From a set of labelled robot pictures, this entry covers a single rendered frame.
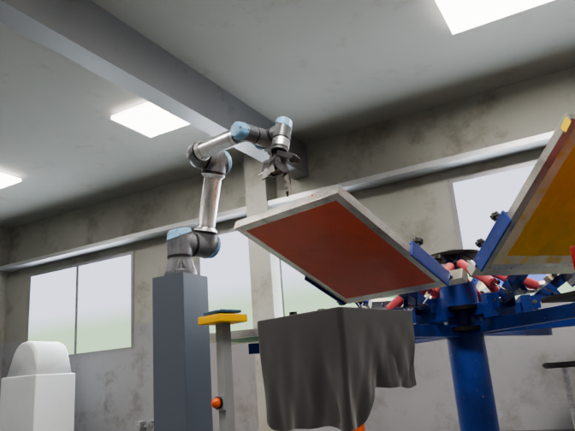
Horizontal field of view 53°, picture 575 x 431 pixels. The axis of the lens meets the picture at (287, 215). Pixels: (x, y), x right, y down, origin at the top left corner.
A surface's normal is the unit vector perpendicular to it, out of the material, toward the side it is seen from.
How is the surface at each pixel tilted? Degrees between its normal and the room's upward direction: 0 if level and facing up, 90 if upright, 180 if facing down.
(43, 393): 90
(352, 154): 90
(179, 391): 90
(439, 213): 90
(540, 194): 148
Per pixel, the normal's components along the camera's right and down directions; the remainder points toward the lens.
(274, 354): -0.69, -0.12
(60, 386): 0.86, -0.20
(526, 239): 0.21, 0.66
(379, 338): 0.74, -0.22
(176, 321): -0.49, -0.20
